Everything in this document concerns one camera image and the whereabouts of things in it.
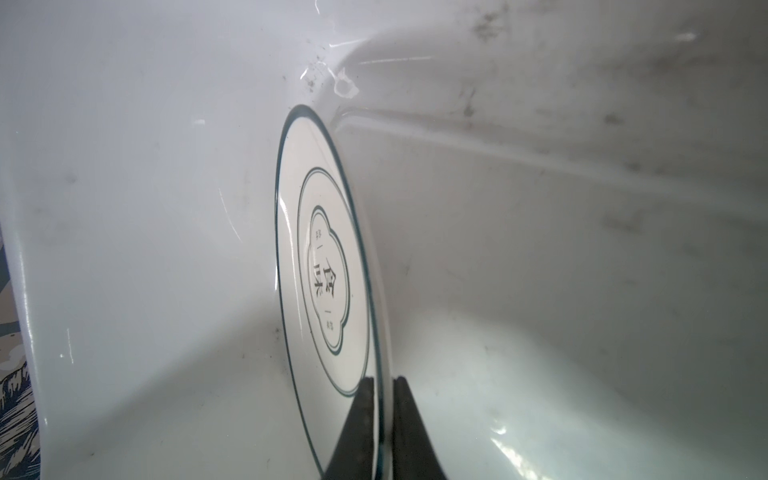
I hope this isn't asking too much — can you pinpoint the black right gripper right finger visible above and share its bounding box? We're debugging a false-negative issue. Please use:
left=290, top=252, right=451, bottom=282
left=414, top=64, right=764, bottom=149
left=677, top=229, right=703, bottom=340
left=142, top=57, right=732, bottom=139
left=392, top=376, right=447, bottom=480

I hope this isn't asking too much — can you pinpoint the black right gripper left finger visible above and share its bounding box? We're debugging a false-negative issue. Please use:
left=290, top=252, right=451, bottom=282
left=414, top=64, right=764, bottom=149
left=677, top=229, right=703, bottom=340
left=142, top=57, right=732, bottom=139
left=322, top=377, right=375, bottom=480

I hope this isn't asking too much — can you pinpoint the white plate green rim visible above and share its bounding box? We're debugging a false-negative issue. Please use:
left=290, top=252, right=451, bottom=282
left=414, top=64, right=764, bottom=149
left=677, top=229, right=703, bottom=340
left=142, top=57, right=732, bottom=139
left=274, top=105, right=391, bottom=479

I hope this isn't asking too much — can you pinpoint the white plastic bin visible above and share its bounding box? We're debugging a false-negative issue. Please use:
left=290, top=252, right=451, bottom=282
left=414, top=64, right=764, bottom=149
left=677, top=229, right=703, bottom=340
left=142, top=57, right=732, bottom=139
left=1, top=1, right=767, bottom=479

